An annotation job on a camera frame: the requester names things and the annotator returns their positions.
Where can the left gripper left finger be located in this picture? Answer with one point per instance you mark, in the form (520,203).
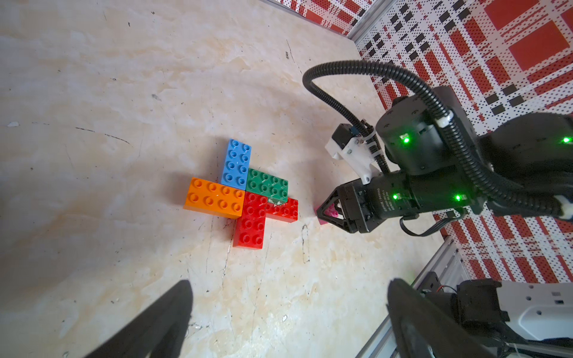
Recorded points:
(159,331)

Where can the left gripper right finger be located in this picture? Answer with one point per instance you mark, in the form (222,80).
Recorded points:
(423,330)

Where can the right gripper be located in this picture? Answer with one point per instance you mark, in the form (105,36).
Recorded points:
(358,207)

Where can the pink small lego brick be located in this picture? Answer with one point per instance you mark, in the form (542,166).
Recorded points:
(326,214)

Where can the red lego brick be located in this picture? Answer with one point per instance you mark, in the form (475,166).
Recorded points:
(287,212)
(249,229)

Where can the green lego brick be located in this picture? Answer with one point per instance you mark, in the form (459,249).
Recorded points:
(274,188)

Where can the blue lego brick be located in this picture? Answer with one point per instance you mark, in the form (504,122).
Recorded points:
(236,165)

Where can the orange lego brick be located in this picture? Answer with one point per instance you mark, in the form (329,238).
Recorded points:
(215,199)

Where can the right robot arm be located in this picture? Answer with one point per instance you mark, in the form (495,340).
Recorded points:
(424,155)

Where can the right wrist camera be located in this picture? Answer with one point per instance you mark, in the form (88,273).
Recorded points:
(346,144)

